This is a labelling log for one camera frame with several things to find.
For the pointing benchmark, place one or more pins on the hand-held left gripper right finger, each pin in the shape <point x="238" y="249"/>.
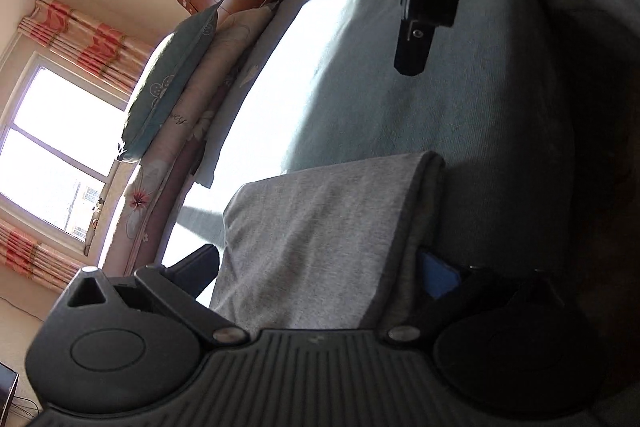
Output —
<point x="437" y="274"/>

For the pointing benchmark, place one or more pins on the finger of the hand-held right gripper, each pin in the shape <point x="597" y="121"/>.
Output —
<point x="412" y="52"/>

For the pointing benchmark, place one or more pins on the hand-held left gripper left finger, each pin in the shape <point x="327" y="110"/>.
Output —
<point x="200" y="264"/>

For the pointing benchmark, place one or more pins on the grey sweatpants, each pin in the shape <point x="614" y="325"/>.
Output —
<point x="325" y="232"/>

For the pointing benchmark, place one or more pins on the folded pink floral quilt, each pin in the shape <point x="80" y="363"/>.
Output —
<point x="150" y="187"/>

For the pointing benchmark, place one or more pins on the teal printed pillow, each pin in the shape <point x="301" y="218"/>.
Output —
<point x="170" y="77"/>

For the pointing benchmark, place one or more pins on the window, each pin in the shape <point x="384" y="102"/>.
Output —
<point x="60" y="132"/>

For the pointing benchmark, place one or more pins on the wall television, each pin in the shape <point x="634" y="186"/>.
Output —
<point x="6" y="387"/>

